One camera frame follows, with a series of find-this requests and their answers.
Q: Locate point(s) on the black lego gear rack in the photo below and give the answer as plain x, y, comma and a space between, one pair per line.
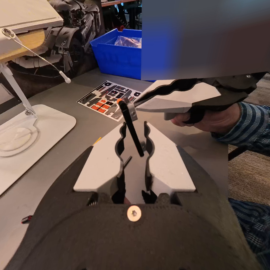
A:
132, 130

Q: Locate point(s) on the dark grey lego axle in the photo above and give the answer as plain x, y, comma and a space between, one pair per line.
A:
127, 162

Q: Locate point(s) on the yellow lego axle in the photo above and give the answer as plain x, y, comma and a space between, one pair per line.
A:
97, 141

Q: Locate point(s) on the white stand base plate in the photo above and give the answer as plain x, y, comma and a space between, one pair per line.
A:
52, 126

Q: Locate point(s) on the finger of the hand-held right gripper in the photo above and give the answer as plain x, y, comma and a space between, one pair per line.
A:
156, 86
189, 97

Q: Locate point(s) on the person's right forearm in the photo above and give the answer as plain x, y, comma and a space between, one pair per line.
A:
253, 126

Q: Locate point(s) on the person's right hand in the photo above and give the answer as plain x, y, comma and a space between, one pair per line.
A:
219, 120

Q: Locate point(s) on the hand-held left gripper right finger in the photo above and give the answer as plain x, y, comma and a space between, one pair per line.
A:
170, 168

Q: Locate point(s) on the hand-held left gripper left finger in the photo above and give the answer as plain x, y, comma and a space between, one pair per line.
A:
97, 168

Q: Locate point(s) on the blue plastic bin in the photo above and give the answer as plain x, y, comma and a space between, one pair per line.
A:
114, 57

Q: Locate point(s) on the black lego chassis frame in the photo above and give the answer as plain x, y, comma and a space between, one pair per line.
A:
26, 219

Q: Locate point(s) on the lego sticker sheet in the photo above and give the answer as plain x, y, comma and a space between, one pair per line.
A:
101, 97

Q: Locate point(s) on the white stand strut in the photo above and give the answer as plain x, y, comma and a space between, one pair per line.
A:
19, 92

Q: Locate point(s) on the white and wooden stand top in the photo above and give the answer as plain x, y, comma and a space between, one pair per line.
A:
25, 14

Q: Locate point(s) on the clear plastic bag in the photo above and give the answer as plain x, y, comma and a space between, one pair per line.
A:
128, 42

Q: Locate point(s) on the black metal bar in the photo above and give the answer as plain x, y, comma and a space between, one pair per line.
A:
236, 154

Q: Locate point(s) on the dark background furniture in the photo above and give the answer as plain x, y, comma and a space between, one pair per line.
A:
126, 14

